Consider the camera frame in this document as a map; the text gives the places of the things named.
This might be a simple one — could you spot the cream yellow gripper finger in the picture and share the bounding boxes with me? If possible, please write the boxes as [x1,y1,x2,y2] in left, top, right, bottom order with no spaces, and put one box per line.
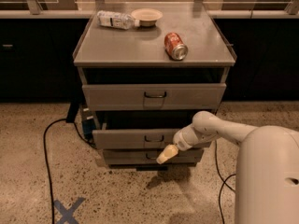
[156,145,178,164]

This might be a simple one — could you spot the red soda can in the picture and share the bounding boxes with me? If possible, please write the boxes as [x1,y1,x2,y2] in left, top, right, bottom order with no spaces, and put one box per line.
[164,33,188,61]

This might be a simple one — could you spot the beige shallow bowl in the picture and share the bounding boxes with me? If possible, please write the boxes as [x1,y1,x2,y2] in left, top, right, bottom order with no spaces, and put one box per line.
[131,8,163,27]

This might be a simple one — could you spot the dark lab bench cabinets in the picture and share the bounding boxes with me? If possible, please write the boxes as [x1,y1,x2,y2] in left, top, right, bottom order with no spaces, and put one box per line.
[1,18,298,102]

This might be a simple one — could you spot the black cable right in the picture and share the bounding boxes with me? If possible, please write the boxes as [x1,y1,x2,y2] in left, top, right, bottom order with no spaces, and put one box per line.
[214,109,237,224]

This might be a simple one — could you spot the blue power box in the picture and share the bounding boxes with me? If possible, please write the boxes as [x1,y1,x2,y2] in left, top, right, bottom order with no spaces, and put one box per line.
[80,105,96,140]

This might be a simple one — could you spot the black cable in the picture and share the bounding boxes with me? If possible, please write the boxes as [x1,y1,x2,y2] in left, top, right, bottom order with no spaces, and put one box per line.
[214,109,237,224]
[42,118,100,224]

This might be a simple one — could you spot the blue tape cross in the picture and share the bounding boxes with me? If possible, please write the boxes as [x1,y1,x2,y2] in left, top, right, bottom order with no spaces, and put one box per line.
[54,197,85,224]

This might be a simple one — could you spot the grey bottom drawer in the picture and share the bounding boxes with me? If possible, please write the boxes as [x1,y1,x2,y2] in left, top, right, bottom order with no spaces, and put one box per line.
[103,148,204,165]

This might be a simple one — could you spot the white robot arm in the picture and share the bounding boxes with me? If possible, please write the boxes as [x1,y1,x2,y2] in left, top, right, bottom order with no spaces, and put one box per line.
[156,111,299,224]

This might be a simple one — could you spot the black cable left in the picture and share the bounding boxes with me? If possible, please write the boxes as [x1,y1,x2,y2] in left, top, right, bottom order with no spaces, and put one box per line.
[42,118,100,224]

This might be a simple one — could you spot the grey drawer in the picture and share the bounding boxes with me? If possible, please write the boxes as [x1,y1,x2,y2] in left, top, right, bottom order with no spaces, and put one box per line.
[82,83,226,111]
[93,129,178,149]
[103,148,204,165]

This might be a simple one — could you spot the grey top drawer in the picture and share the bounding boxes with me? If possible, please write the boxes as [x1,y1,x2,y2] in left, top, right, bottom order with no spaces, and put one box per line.
[82,83,226,111]

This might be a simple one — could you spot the clear plastic water bottle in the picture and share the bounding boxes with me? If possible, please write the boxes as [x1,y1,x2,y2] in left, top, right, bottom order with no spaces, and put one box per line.
[96,10,140,30]

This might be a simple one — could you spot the grey metal drawer cabinet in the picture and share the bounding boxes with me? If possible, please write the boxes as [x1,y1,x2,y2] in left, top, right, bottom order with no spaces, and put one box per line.
[74,2,235,169]

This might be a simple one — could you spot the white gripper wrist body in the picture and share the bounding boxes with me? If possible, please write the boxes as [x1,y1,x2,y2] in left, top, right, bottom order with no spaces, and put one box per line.
[173,124,202,151]

